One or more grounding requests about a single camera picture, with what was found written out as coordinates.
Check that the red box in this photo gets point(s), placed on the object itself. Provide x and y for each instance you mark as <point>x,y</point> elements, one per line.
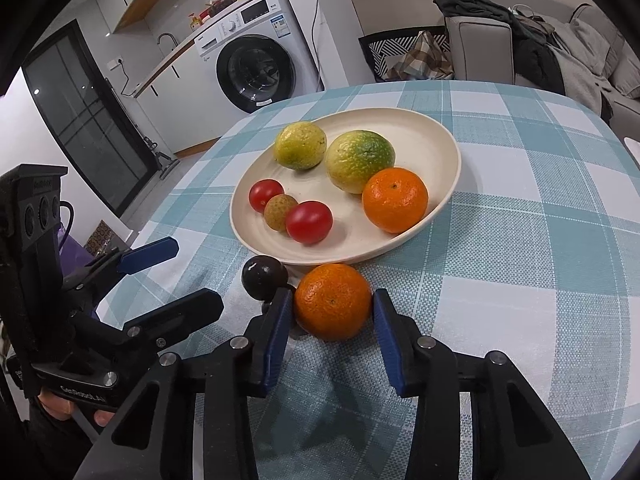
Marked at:
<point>212,10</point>

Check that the black patterned basket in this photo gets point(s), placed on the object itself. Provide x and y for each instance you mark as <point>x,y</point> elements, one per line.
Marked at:
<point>375,55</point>

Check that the grey sofa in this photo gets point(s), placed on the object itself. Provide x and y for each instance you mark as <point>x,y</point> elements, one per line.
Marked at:
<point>480,50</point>

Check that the teal checked tablecloth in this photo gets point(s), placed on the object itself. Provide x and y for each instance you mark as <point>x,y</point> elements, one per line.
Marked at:
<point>500,285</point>

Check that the white washing machine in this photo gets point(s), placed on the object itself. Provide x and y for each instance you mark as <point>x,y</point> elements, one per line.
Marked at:
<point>290,30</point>

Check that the grey cushion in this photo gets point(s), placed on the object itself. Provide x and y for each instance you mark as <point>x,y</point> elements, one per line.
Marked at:
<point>627,80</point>
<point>595,40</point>

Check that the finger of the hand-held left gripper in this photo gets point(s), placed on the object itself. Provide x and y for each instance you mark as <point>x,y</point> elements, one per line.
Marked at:
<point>190,307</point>
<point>150,254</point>

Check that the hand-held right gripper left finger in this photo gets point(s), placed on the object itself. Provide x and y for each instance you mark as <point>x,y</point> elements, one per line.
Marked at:
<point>280,340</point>

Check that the dark purple plum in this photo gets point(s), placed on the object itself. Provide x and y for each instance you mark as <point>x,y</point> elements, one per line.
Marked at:
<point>265,276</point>

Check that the yellow bottle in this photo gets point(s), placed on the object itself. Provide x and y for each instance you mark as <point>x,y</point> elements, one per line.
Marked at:
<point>195,21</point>

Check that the brown lychee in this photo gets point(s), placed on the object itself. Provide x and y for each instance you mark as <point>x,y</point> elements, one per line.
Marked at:
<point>280,212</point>

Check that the chrome faucet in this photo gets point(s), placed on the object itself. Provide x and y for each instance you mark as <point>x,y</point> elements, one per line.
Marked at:
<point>167,40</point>

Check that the red tomato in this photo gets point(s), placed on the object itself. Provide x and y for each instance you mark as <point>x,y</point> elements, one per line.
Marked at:
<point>266,195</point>
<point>309,221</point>

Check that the green-yellow citrus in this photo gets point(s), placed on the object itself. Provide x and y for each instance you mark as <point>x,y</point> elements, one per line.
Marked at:
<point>360,160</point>

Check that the dark glass door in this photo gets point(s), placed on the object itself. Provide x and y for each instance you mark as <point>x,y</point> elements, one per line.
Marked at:
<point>85,120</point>

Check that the orange mandarin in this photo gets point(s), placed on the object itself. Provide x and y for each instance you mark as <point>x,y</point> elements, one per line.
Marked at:
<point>332,301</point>
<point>395,200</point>

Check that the dark clothes pile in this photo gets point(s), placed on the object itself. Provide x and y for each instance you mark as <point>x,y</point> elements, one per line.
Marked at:
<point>535,60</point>

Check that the brown patterned box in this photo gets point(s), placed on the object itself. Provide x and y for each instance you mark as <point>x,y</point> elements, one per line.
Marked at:
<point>101,237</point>

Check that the cream round plate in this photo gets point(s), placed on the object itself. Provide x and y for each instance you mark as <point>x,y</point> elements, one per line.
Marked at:
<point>350,240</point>

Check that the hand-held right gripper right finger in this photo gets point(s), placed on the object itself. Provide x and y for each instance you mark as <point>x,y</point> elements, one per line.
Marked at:
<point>387,340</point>

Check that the white kitchen base cabinet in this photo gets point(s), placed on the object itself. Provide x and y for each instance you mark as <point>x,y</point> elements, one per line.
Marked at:
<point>170,95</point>

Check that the purple bag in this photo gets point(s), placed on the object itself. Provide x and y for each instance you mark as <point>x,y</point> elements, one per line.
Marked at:
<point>72,252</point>

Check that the person's left hand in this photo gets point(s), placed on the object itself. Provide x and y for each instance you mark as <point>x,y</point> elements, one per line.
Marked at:
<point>55,405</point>

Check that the grey garment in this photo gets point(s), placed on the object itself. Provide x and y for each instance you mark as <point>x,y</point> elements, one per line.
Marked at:
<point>580,75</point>

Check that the yellow citrus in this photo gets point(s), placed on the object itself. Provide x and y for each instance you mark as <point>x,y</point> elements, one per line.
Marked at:
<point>300,145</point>

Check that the plaid cloth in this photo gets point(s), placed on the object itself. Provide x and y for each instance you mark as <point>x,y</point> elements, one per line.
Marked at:
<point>425,57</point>

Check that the white side table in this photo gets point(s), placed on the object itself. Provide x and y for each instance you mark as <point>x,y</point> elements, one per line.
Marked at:
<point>632,149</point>

